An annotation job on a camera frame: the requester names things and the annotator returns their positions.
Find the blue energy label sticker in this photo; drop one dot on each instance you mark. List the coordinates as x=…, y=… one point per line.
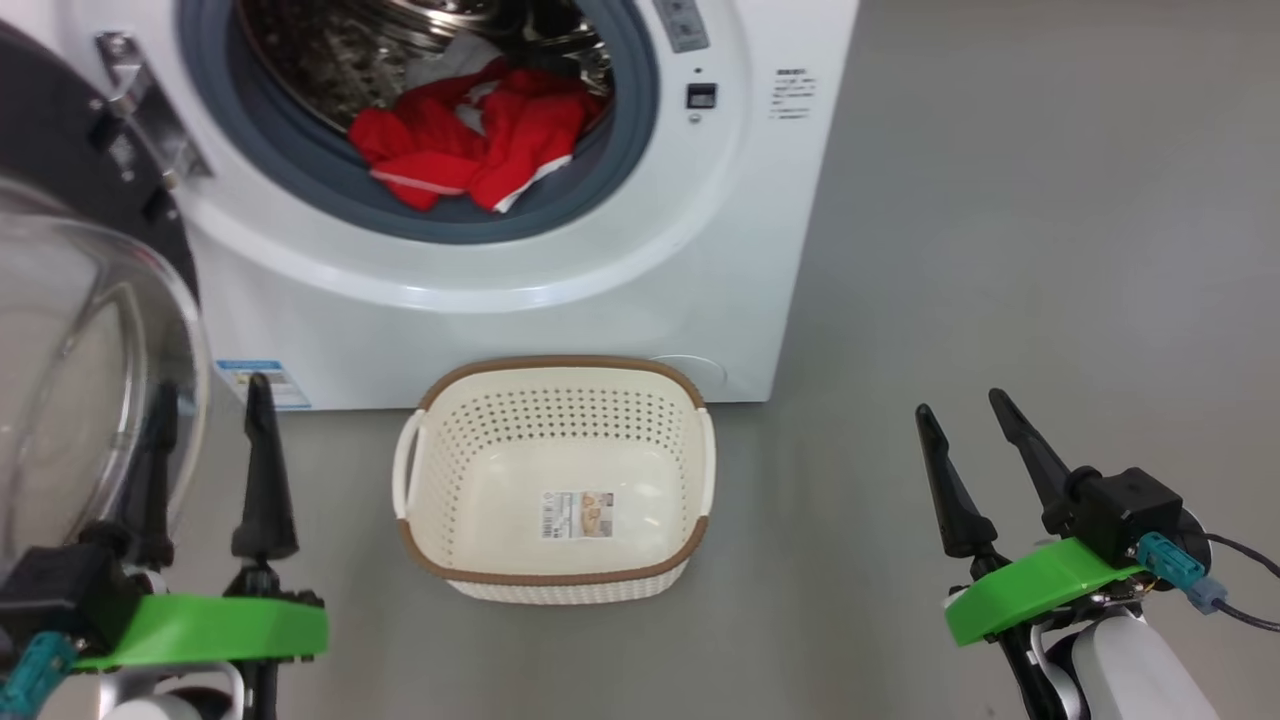
x=270, y=385

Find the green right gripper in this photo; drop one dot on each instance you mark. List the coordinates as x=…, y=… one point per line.
x=1030, y=590

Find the printed label sticker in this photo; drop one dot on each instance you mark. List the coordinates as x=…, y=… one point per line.
x=577, y=515

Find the white front-load washing machine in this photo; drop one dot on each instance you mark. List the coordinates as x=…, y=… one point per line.
x=500, y=290

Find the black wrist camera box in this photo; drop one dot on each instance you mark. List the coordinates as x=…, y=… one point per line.
x=50, y=595
x=1130, y=510

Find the red white garment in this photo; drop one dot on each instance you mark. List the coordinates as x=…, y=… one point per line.
x=430, y=140

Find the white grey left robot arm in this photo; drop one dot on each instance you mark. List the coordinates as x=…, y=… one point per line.
x=140, y=700

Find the round dark washer door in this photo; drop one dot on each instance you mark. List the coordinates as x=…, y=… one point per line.
x=90, y=330

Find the stainless steel washing machine drum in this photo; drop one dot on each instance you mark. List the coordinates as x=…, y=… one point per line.
x=320, y=60

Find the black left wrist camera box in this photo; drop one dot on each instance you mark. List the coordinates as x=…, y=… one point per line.
x=50, y=595

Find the black door latch socket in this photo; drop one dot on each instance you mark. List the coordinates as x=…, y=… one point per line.
x=701, y=96

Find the metal door hinge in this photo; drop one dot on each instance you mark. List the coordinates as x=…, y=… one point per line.
x=150, y=110

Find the grey warning sticker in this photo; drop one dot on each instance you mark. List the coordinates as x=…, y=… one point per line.
x=682, y=22

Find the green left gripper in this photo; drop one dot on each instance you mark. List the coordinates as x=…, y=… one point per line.
x=220, y=630

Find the cream laundry basket brown rim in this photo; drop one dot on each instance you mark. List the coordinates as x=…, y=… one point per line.
x=470, y=500

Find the small printed text label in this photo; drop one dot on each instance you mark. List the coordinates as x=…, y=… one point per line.
x=792, y=93

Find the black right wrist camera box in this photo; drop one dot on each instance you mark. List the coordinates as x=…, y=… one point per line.
x=1130, y=510

